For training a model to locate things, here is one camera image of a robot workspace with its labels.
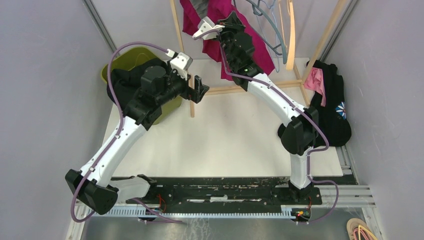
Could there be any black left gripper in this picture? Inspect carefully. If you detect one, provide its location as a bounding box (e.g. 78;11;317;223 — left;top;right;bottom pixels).
157;60;210;106

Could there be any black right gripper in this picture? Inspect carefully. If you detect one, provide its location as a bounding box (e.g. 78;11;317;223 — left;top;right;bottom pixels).
211;9;247;68

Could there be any magenta skirt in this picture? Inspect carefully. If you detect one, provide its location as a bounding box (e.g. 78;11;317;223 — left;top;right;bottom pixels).
179;0;275;75

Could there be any grey-blue plastic hanger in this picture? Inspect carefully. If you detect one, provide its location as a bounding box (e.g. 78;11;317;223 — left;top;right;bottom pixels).
231;0;288;72

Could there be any light blue hanger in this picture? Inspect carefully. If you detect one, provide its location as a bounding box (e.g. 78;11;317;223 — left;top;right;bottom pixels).
253;0;284;73

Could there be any beige wooden hanger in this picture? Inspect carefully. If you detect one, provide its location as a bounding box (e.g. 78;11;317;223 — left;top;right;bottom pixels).
284;0;296;71

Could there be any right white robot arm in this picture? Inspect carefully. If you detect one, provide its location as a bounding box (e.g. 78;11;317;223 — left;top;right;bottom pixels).
216;11;322;204

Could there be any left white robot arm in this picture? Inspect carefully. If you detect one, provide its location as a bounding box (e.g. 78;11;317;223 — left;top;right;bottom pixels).
65;65;210;215

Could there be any olive green plastic basket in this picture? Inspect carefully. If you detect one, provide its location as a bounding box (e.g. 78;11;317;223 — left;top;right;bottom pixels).
100;47;183;125

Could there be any pink cloth on pile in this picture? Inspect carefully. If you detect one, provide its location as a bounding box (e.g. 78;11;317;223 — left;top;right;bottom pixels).
303;67;327;107

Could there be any black garment pile with flower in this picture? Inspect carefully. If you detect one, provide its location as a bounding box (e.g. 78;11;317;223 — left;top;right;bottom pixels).
310;60;352;147

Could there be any hangers bundle in corner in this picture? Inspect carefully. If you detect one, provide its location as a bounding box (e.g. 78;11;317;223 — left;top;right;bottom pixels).
346;218;378;240

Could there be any wooden clothes rack frame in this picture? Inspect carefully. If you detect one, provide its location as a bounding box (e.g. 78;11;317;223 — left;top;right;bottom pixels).
169;0;348;118

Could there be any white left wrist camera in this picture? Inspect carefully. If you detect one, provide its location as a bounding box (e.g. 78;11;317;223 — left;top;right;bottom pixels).
167;49;193;81

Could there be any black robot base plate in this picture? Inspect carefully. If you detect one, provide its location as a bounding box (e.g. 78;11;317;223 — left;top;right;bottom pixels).
140;177;323;214

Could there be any grey wall conduit strip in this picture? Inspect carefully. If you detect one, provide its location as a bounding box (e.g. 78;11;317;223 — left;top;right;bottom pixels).
82;0;117;53

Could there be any grey toothed cable rail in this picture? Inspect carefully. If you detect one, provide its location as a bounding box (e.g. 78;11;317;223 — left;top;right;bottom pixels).
96;205;294;220

